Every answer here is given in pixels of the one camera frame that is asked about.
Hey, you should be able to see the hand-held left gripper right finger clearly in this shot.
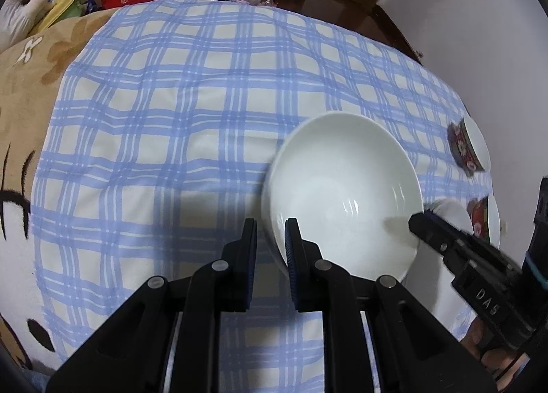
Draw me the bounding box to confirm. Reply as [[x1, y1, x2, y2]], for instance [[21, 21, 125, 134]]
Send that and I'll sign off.
[[285, 217, 499, 393]]

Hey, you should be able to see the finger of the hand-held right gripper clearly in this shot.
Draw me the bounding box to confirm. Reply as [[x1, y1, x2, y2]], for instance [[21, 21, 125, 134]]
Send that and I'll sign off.
[[409, 211, 484, 268]]

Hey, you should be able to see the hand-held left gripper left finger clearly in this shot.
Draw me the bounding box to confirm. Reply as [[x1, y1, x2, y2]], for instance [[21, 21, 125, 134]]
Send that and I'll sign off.
[[45, 217, 260, 393]]

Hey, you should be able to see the red patterned bowl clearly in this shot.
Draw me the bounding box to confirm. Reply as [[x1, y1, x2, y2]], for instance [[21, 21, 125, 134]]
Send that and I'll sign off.
[[447, 118, 490, 175], [466, 195, 501, 246]]

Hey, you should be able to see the large white bowl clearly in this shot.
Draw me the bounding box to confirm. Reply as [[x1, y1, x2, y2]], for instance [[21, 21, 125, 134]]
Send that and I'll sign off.
[[262, 114, 424, 284]]

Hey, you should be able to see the person's right hand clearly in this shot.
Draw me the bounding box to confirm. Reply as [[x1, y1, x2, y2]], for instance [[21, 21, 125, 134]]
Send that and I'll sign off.
[[465, 317, 530, 382]]

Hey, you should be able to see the blue checkered tablecloth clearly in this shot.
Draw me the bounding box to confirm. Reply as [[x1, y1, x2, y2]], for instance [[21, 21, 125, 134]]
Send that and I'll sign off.
[[32, 0, 493, 393]]

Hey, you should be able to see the brown printed blanket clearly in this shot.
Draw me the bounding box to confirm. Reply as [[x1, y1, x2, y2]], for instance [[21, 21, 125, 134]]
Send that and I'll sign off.
[[0, 8, 116, 377]]

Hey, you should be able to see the white plush toy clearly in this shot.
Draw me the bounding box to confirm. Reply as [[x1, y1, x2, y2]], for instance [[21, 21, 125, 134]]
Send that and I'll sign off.
[[0, 0, 82, 47]]

